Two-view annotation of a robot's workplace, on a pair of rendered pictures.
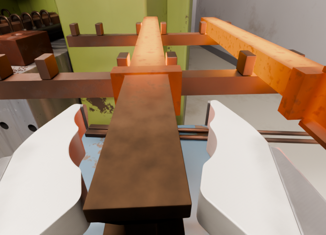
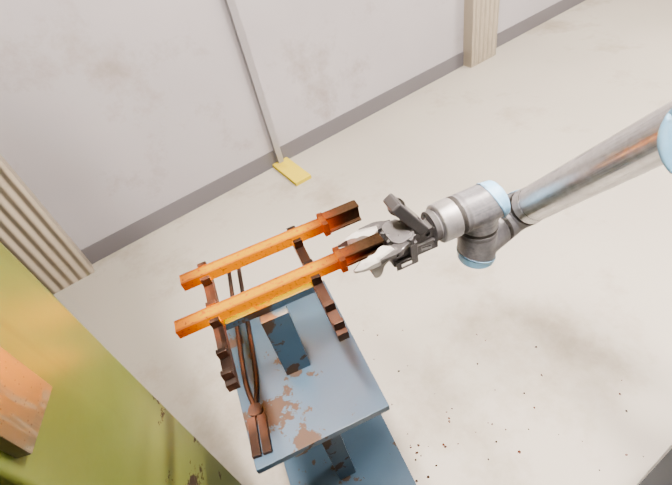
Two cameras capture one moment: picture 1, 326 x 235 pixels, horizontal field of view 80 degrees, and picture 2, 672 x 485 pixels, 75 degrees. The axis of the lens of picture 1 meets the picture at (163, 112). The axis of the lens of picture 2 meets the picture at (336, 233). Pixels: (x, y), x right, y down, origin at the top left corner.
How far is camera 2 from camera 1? 0.89 m
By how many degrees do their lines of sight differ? 76
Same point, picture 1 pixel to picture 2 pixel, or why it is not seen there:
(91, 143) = (281, 436)
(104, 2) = (98, 409)
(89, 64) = not seen: outside the picture
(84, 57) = not seen: outside the picture
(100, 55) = (138, 464)
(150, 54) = (315, 265)
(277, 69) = (311, 232)
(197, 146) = (261, 338)
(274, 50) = (293, 232)
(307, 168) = (154, 324)
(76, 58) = not seen: outside the picture
